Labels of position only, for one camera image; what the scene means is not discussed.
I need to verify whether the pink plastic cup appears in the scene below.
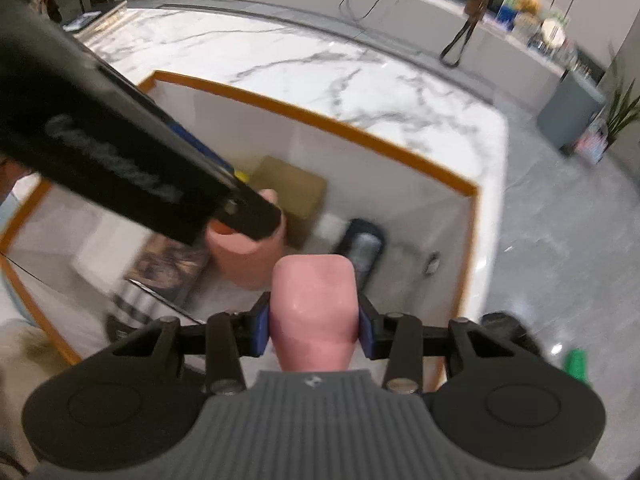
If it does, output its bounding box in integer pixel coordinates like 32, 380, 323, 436
205, 214, 286, 290

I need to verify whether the plaid glasses case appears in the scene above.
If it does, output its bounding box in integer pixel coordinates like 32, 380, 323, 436
104, 281, 198, 342

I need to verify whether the brown cardboard box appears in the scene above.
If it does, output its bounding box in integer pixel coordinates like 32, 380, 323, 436
248, 156, 328, 249

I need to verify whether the dark illustrated box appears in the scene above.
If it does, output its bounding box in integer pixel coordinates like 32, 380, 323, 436
124, 234, 210, 307

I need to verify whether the black barcode box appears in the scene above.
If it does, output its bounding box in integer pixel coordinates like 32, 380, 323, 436
333, 218, 386, 292

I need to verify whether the patterned gift bag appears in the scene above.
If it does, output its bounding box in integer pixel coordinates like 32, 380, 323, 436
574, 119, 608, 166

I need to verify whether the white tv console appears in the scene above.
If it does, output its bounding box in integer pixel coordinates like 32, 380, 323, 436
148, 0, 561, 111

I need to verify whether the grey trash bin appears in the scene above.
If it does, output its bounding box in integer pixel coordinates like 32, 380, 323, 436
536, 72, 606, 150

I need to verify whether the green potted plant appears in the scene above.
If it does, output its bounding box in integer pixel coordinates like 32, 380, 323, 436
601, 48, 640, 148

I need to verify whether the brown camera with strap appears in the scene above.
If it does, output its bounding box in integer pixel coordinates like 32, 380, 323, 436
439, 0, 489, 70

